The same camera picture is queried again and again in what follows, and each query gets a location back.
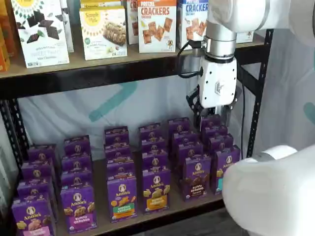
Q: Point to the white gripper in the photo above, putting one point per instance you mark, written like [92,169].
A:
[217,81]

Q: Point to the purple Annie's box brown patch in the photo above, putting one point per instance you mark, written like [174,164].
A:
[184,137]
[179,125]
[197,182]
[189,148]

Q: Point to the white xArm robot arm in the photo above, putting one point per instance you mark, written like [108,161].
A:
[261,191]

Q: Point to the purple Annie's box teal patch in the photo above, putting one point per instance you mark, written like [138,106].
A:
[211,121]
[221,142]
[214,131]
[226,157]

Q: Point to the purple Annie's box orange patch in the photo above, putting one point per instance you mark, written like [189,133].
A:
[150,131]
[153,145]
[155,161]
[156,191]

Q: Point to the yellow pretzel crackers box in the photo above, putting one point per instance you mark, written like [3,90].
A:
[246,37]

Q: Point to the blue pretzel crackers box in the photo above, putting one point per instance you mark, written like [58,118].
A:
[192,29]

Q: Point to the purple Annie's box green patch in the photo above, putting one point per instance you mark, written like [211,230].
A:
[121,199]
[118,152]
[116,135]
[120,169]

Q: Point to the orange pretzel crackers box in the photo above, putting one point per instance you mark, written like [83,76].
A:
[157,27]
[132,24]

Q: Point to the Simple Mills bar box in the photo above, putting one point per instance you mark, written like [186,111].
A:
[103,34]
[101,3]

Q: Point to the purple Annie's box magenta patch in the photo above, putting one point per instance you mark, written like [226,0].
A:
[76,163]
[77,146]
[76,179]
[78,209]

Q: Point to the white Sweet Thins box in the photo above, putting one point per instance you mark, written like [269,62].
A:
[41,37]
[67,29]

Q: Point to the purple Annie's box pink patch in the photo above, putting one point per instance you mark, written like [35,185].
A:
[37,170]
[32,216]
[41,153]
[34,188]

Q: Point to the orange cookie box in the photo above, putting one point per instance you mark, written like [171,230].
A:
[3,59]
[9,32]

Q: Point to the white backdrop sheet teal print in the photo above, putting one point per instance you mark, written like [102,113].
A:
[147,103]

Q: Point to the black metal shelving rack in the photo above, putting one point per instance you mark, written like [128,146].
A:
[98,76]

